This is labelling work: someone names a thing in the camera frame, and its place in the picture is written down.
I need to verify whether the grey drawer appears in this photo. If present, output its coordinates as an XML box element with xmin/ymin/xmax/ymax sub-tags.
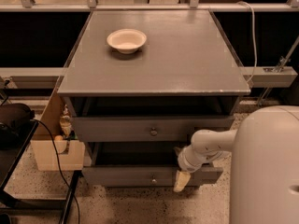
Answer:
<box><xmin>72</xmin><ymin>116</ymin><xmax>234</xmax><ymax>142</ymax></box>
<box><xmin>81</xmin><ymin>142</ymin><xmax>224</xmax><ymax>188</ymax></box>

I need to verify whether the black side table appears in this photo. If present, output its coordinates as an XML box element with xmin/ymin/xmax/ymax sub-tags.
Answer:
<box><xmin>0</xmin><ymin>119</ymin><xmax>81</xmax><ymax>224</ymax></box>

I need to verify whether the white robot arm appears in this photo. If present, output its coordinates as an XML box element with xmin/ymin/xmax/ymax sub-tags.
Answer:
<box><xmin>174</xmin><ymin>105</ymin><xmax>299</xmax><ymax>224</ymax></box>

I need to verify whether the grey drawer cabinet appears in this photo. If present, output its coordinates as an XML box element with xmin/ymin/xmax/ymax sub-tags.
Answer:
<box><xmin>57</xmin><ymin>9</ymin><xmax>251</xmax><ymax>189</ymax></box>

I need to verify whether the metal rail frame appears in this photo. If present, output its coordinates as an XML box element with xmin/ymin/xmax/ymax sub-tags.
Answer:
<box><xmin>0</xmin><ymin>0</ymin><xmax>298</xmax><ymax>89</ymax></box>

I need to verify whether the white paper bowl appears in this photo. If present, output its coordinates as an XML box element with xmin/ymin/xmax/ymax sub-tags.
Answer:
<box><xmin>107</xmin><ymin>29</ymin><xmax>147</xmax><ymax>54</ymax></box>

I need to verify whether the cardboard box with items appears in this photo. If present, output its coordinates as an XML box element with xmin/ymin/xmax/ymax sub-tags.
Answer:
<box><xmin>31</xmin><ymin>91</ymin><xmax>85</xmax><ymax>171</ymax></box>

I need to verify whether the white cable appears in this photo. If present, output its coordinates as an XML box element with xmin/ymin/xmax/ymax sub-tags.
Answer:
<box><xmin>237</xmin><ymin>1</ymin><xmax>258</xmax><ymax>85</ymax></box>

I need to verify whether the grey top drawer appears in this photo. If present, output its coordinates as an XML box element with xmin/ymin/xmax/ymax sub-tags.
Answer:
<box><xmin>72</xmin><ymin>116</ymin><xmax>234</xmax><ymax>142</ymax></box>

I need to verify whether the black cable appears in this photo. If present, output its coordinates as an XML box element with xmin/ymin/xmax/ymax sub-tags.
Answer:
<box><xmin>32</xmin><ymin>119</ymin><xmax>81</xmax><ymax>224</ymax></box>

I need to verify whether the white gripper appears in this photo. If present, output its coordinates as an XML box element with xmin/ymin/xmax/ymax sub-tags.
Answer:
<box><xmin>173</xmin><ymin>146</ymin><xmax>206</xmax><ymax>192</ymax></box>

